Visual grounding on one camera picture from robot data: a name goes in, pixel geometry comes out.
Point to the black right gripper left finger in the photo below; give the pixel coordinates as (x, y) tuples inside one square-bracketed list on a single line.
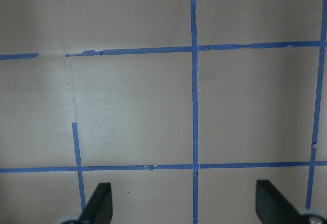
[(99, 209)]

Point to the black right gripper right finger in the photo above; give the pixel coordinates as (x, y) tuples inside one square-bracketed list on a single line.
[(272, 207)]

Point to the brown paper table mat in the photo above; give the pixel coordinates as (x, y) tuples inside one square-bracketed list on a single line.
[(180, 104)]

